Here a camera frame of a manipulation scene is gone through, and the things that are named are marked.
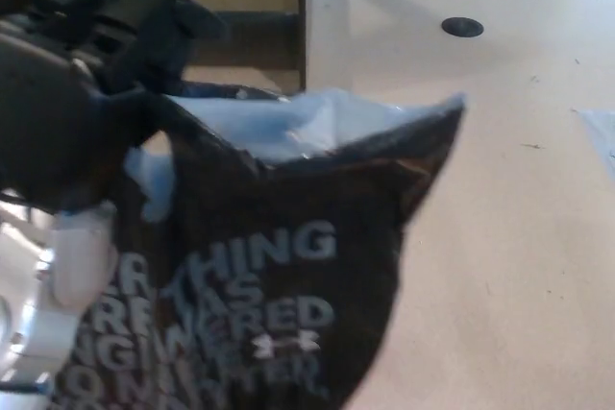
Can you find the black round floor cover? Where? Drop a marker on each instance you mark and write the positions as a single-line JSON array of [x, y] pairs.
[[462, 27]]

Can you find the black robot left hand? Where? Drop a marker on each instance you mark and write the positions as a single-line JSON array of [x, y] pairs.
[[53, 117]]

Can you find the black printed plastic bag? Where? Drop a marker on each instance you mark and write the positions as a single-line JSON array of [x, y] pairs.
[[288, 199]]

